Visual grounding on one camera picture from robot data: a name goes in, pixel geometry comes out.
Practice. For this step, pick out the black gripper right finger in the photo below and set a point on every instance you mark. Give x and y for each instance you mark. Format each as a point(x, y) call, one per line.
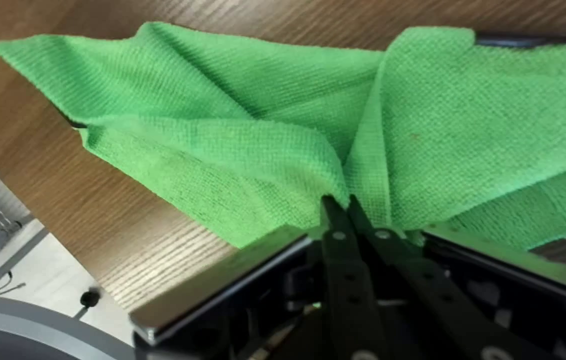
point(415, 311)

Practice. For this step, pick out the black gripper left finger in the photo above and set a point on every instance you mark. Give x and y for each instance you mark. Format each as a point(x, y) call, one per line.
point(356, 330)

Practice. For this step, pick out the green microfiber cloth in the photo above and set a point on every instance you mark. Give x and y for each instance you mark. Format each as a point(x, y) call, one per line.
point(445, 127)

